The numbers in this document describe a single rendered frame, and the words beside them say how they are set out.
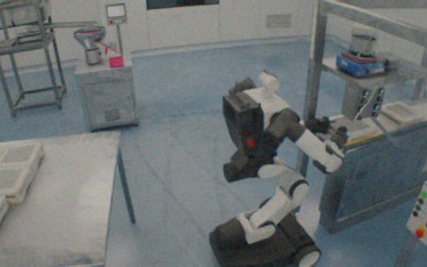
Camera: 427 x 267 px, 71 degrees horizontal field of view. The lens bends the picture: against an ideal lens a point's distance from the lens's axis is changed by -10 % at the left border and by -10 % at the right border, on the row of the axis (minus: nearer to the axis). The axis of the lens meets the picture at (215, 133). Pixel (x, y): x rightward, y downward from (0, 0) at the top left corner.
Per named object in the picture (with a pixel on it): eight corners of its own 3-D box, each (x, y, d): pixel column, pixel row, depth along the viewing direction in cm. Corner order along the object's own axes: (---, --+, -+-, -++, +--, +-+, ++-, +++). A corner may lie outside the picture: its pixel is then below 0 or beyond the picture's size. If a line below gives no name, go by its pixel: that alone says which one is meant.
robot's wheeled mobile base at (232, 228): (230, 291, 202) (231, 260, 184) (203, 235, 243) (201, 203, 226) (314, 260, 221) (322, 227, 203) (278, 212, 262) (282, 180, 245)
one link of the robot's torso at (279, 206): (254, 239, 209) (301, 183, 198) (241, 219, 225) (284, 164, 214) (270, 243, 217) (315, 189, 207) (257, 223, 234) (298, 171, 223)
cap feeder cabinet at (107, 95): (87, 135, 375) (73, 74, 335) (90, 114, 422) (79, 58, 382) (141, 127, 389) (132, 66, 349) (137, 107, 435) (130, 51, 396)
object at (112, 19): (112, 58, 376) (105, 5, 343) (112, 56, 384) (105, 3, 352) (131, 56, 381) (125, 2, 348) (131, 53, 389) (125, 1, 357)
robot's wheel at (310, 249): (326, 247, 212) (314, 267, 220) (321, 242, 216) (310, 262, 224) (304, 251, 204) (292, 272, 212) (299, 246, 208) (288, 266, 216)
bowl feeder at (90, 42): (77, 69, 349) (71, 35, 330) (80, 59, 379) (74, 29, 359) (120, 63, 360) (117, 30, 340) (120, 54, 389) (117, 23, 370)
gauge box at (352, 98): (352, 121, 175) (358, 88, 165) (340, 113, 184) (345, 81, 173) (380, 115, 182) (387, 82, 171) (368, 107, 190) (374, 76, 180)
